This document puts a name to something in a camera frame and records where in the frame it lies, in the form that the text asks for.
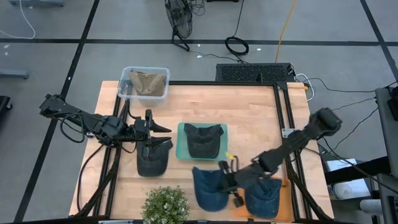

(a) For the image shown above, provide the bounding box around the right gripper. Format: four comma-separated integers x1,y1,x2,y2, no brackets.
219,160,267,208

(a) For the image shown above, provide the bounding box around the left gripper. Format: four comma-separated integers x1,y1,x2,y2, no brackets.
133,118,174,147

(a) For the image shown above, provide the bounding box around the dark gray baseball cap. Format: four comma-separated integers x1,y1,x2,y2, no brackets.
136,139,174,178
183,123,224,159

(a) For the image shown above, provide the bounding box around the blue denim baseball cap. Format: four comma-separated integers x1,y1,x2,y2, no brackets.
244,177,283,220
192,166,231,213

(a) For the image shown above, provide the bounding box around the teal plastic bin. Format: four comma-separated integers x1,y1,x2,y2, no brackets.
175,121,229,162

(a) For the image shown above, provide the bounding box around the beige baseball cap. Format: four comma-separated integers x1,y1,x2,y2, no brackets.
128,71,167,97

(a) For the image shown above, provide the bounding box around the clear plastic bin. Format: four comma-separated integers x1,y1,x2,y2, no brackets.
117,66,171,101

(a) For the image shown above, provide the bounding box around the orange plastic tray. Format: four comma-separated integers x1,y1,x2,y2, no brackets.
232,177,294,223

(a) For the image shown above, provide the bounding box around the potted plant with white flowers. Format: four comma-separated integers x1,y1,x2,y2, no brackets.
141,185,191,224

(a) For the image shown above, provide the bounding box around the white box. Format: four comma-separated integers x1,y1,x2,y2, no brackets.
325,158,358,172

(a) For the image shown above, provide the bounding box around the computer tower case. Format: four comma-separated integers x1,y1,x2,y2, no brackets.
216,63,295,83

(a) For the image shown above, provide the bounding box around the white paper roll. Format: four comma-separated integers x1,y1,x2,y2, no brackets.
330,179,371,200

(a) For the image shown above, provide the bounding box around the black floor fan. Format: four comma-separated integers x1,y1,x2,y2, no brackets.
164,0,194,52

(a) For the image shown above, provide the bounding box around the gray furniture foot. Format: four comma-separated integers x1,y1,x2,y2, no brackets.
9,0,65,7
0,70,30,80

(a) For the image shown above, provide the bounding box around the black aluminium table frame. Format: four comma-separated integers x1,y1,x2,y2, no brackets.
74,80,335,223

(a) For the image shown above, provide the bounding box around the black coiled cable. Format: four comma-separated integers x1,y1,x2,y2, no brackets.
224,0,250,57

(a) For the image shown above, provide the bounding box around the white cable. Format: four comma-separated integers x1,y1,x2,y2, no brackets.
294,73,316,103
0,0,37,40

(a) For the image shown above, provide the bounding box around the yellow cable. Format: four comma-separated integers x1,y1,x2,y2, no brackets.
274,0,299,63

